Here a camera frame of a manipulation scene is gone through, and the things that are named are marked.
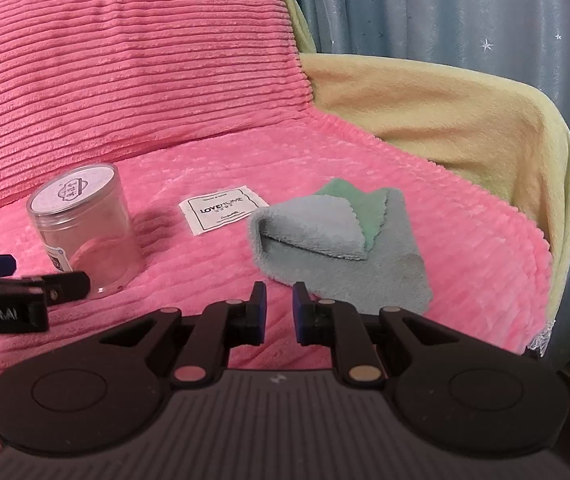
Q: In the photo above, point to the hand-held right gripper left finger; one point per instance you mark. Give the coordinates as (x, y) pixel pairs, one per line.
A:
(261, 310)

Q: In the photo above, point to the white fabric label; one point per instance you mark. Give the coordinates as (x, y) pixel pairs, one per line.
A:
(222, 210)

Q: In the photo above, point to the grey and green microfiber cloth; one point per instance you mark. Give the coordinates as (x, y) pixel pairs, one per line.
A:
(335, 265)

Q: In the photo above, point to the clear container with white lid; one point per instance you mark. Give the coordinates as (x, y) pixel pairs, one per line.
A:
(85, 230)

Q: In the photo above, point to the yellow fleece blanket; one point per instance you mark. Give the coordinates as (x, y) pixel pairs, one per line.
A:
(440, 115)

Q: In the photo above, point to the pink ribbed pillow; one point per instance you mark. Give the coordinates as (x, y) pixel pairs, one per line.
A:
(115, 85)

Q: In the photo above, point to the pink ribbed blanket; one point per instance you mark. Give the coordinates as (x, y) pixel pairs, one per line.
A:
(190, 270)

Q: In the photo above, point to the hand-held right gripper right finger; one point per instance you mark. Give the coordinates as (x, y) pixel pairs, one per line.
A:
(299, 310)

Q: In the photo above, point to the blue star-print curtain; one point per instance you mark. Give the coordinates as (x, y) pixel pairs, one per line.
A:
(465, 5)

